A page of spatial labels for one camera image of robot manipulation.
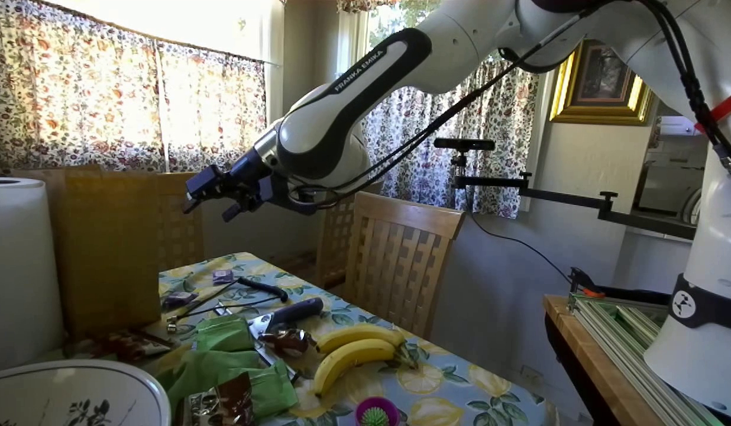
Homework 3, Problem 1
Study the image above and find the wooden stick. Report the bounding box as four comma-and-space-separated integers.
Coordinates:
160, 282, 235, 325

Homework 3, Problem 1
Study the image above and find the white patterned bowl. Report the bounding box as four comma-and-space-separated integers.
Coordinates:
0, 357, 173, 426

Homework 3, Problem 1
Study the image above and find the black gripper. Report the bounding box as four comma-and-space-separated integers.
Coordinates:
181, 148, 283, 218

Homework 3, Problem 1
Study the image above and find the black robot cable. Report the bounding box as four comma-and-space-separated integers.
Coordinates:
300, 0, 731, 215

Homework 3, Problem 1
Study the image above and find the thin black camera cable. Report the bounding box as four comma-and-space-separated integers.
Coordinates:
469, 211, 575, 287

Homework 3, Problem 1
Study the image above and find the metal mounting plate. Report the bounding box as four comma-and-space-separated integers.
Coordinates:
572, 293, 727, 426

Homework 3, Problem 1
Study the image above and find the black stereo camera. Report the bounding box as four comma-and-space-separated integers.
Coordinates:
432, 137, 498, 154

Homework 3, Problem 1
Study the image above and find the gold framed picture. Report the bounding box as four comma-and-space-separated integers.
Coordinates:
548, 37, 656, 127

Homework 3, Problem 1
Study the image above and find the black camera boom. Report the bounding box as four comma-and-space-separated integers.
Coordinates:
451, 148, 698, 240

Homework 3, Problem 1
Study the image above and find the wooden lattice chair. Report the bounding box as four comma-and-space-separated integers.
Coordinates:
342, 189, 465, 341
315, 196, 359, 292

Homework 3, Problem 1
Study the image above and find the brown snack wrapper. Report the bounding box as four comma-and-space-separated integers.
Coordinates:
256, 326, 311, 357
90, 326, 173, 361
184, 373, 256, 426

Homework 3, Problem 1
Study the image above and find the blue handled knife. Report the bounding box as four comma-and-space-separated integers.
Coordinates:
246, 295, 326, 341

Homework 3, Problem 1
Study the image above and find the small dark tool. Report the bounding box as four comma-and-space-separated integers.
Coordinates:
158, 292, 198, 313

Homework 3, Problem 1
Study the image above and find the floral print curtain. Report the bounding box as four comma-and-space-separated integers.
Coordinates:
355, 55, 539, 222
0, 0, 165, 175
157, 37, 272, 173

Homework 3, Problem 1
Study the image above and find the green plastic bag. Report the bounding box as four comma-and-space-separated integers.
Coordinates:
191, 315, 258, 354
164, 346, 300, 421

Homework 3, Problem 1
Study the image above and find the yellow banana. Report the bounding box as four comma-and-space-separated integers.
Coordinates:
315, 322, 406, 354
311, 339, 398, 397

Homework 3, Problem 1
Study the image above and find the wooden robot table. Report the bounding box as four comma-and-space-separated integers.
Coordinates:
541, 293, 666, 426

